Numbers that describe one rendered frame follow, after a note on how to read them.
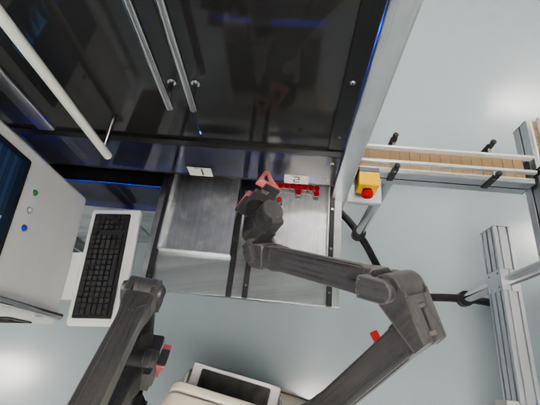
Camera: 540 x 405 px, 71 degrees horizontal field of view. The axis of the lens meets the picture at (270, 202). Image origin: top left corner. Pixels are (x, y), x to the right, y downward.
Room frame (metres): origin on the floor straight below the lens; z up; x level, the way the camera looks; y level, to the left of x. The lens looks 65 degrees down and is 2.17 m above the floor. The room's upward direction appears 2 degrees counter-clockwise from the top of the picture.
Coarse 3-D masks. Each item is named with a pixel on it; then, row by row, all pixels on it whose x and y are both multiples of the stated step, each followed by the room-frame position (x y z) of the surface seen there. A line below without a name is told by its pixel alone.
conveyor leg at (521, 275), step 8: (536, 264) 0.35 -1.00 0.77; (512, 272) 0.36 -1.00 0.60; (520, 272) 0.34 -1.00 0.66; (528, 272) 0.33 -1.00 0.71; (536, 272) 0.32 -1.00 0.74; (512, 280) 0.33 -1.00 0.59; (520, 280) 0.32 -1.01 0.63; (480, 288) 0.35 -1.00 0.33; (464, 296) 0.35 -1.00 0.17; (472, 296) 0.33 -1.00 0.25; (480, 296) 0.32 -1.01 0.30
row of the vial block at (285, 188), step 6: (282, 186) 0.64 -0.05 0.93; (288, 186) 0.64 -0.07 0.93; (294, 186) 0.64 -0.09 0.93; (300, 186) 0.64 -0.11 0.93; (306, 186) 0.64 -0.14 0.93; (312, 186) 0.64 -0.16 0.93; (318, 186) 0.64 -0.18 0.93; (294, 192) 0.64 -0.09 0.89; (306, 192) 0.63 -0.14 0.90; (312, 192) 0.62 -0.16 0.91
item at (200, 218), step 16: (176, 176) 0.72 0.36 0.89; (192, 176) 0.73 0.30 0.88; (176, 192) 0.66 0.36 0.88; (192, 192) 0.66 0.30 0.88; (208, 192) 0.65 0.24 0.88; (224, 192) 0.65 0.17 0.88; (176, 208) 0.59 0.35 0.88; (192, 208) 0.59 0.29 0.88; (208, 208) 0.59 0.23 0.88; (224, 208) 0.58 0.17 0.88; (176, 224) 0.53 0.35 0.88; (192, 224) 0.52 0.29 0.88; (208, 224) 0.52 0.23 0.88; (224, 224) 0.52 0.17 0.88; (160, 240) 0.46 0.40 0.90; (176, 240) 0.46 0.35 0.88; (192, 240) 0.46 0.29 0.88; (208, 240) 0.46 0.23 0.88; (224, 240) 0.46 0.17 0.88; (224, 256) 0.40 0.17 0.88
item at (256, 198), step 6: (258, 192) 0.44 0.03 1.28; (252, 198) 0.44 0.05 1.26; (258, 198) 0.44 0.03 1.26; (264, 198) 0.44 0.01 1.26; (270, 198) 0.43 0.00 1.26; (246, 204) 0.43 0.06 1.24; (252, 204) 0.42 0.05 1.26; (258, 204) 0.42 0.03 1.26; (240, 210) 0.43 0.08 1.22; (246, 210) 0.41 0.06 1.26; (252, 210) 0.40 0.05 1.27; (246, 216) 0.39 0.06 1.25
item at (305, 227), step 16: (288, 192) 0.64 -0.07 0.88; (320, 192) 0.63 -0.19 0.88; (288, 208) 0.57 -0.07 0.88; (304, 208) 0.57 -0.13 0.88; (320, 208) 0.57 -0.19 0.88; (288, 224) 0.51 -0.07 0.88; (304, 224) 0.51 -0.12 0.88; (320, 224) 0.50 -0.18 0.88; (288, 240) 0.45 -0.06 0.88; (304, 240) 0.44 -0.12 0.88; (320, 240) 0.44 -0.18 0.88
